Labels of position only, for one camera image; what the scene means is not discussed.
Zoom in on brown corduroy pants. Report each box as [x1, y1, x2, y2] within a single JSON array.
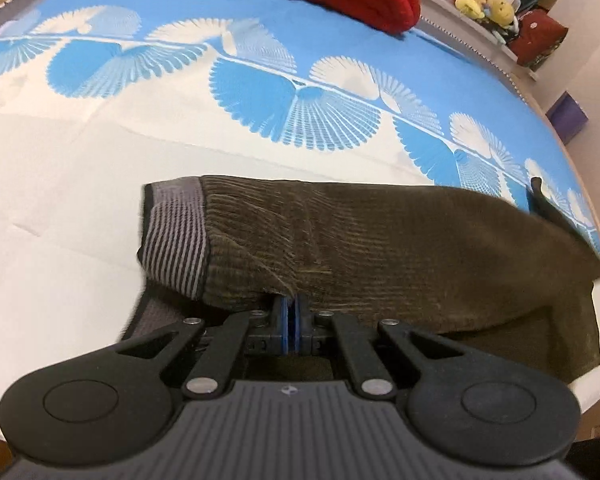
[[117, 175, 600, 387]]

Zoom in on yellow bear plush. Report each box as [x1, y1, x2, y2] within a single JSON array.
[[482, 0, 519, 29]]

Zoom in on red cushion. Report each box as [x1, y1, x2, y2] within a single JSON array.
[[507, 9, 569, 69]]

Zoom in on white window sill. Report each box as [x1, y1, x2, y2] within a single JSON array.
[[409, 0, 539, 82]]

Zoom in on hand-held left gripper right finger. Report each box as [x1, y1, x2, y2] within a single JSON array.
[[290, 297, 468, 403]]

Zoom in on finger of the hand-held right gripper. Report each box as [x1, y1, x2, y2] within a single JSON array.
[[529, 176, 600, 284]]

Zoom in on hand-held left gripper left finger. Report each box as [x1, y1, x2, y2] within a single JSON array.
[[115, 297, 291, 402]]

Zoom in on blue printed bed sheet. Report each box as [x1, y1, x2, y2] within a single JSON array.
[[0, 0, 600, 443]]

